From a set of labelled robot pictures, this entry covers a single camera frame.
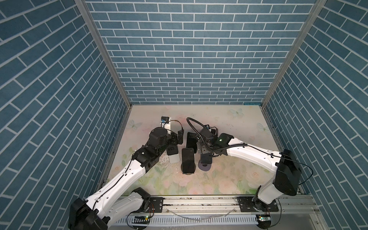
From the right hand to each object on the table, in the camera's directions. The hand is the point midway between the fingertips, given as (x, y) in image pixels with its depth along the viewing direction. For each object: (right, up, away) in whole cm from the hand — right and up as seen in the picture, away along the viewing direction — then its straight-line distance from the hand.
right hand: (203, 144), depth 83 cm
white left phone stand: (-18, -10, +6) cm, 21 cm away
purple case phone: (+2, -8, -1) cm, 8 cm away
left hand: (-15, +9, -7) cm, 19 cm away
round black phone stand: (-9, -17, +1) cm, 20 cm away
